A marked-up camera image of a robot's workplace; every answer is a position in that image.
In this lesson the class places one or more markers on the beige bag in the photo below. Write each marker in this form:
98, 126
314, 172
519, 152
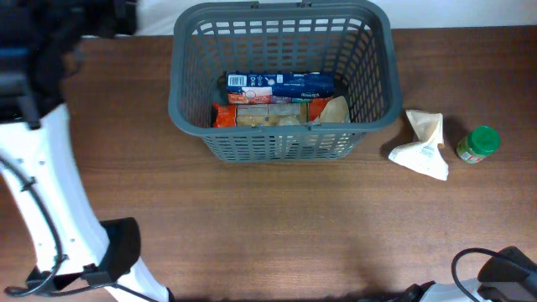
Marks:
318, 111
423, 155

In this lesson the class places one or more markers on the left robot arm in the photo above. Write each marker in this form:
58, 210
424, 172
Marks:
37, 161

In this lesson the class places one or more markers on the grey plastic basket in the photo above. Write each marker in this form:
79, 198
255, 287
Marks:
350, 39

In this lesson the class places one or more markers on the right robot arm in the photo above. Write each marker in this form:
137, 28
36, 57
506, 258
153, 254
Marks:
507, 276

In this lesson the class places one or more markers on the green lid pesto jar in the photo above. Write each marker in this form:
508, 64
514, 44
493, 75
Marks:
478, 144

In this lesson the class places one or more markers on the blue pasta box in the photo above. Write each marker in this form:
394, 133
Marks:
278, 88

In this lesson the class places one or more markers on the orange spaghetti package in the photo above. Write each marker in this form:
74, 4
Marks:
268, 115

